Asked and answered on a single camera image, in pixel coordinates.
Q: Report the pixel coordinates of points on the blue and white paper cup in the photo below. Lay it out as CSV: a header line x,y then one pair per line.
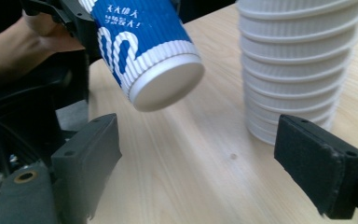
x,y
149,53

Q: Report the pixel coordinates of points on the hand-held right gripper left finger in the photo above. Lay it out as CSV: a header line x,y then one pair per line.
x,y
87,161

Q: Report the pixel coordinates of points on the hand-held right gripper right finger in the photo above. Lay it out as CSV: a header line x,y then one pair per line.
x,y
320,161

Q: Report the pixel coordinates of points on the stack of white paper cups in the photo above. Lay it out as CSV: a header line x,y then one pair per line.
x,y
295,68

